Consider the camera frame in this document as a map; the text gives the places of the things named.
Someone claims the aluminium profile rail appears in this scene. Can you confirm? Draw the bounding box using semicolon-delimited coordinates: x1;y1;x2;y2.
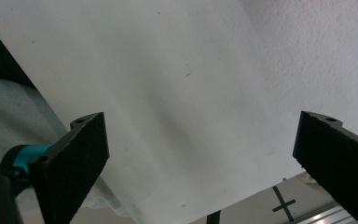
292;200;358;224

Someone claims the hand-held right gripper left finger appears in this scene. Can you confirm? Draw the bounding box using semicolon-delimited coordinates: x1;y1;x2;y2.
27;112;110;224

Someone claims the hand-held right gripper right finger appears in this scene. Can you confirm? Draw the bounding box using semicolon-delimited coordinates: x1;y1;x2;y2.
292;110;358;224

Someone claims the grey cloth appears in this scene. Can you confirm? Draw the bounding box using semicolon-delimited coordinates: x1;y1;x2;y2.
0;70;132;218

